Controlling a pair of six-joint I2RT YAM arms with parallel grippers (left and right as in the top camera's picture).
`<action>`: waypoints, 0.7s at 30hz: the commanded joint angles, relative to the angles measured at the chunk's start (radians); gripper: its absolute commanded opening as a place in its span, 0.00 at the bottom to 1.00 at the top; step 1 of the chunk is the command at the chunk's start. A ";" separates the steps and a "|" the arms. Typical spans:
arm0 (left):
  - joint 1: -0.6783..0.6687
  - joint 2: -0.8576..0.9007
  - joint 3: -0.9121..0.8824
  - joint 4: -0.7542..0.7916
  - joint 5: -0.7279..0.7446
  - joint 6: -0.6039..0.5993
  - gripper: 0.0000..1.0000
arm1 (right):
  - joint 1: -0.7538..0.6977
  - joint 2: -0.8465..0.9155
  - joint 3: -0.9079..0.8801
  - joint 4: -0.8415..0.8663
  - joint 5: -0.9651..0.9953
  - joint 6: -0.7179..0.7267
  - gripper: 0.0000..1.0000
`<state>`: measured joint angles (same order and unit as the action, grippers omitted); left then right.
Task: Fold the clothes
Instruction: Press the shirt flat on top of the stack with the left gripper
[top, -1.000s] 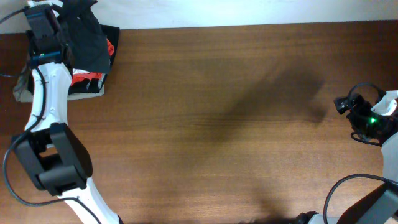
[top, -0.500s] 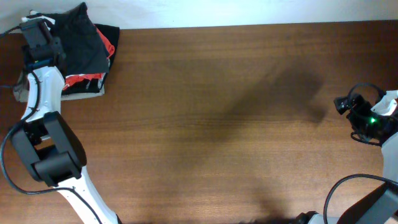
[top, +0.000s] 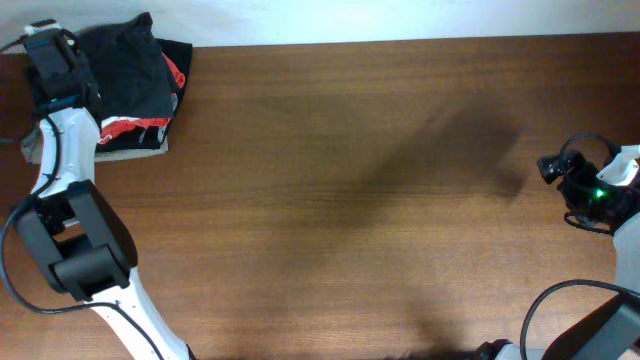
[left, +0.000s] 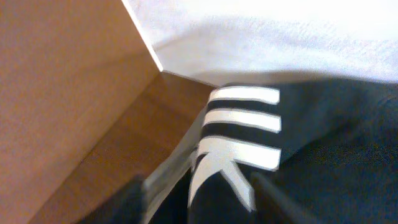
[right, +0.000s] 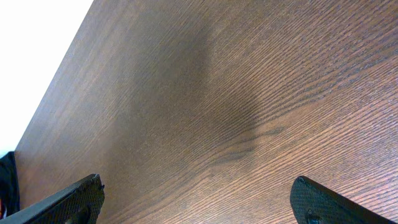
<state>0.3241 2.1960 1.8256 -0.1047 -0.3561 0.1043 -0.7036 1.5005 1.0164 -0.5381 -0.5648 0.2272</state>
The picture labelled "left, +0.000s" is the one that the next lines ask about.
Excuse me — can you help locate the dark green t-shirt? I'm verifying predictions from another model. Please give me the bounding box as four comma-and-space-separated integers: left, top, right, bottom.
77, 77, 398, 224

